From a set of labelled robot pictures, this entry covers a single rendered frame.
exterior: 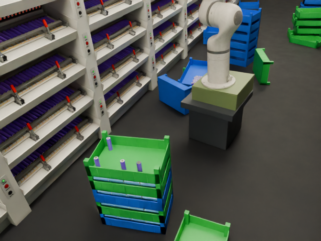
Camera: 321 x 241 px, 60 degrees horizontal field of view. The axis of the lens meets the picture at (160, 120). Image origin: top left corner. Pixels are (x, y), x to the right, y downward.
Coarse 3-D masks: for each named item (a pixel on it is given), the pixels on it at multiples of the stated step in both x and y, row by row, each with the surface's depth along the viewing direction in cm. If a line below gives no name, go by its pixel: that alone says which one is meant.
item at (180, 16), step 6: (186, 0) 258; (186, 6) 261; (180, 12) 258; (186, 12) 264; (180, 18) 261; (186, 18) 266; (186, 24) 269; (186, 30) 272; (180, 36) 271; (186, 36) 276; (186, 42) 279; (186, 48) 282; (186, 54) 285
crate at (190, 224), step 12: (192, 216) 123; (180, 228) 118; (192, 228) 124; (204, 228) 123; (216, 228) 121; (228, 228) 115; (180, 240) 119; (192, 240) 119; (204, 240) 118; (216, 240) 118
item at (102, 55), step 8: (128, 16) 204; (144, 24) 201; (136, 32) 195; (144, 32) 202; (112, 40) 179; (120, 40) 182; (128, 40) 185; (96, 48) 168; (104, 48) 170; (120, 48) 180; (96, 56) 158; (104, 56) 166
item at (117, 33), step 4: (132, 24) 197; (136, 24) 202; (124, 28) 190; (128, 28) 194; (116, 32) 183; (120, 32) 186; (112, 36) 179; (116, 36) 183; (104, 40) 172; (96, 44) 167; (100, 44) 170
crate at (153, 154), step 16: (112, 144) 125; (128, 144) 123; (144, 144) 121; (160, 144) 119; (112, 160) 117; (128, 160) 116; (144, 160) 115; (160, 160) 115; (96, 176) 110; (112, 176) 108; (128, 176) 105; (144, 176) 103; (160, 176) 104
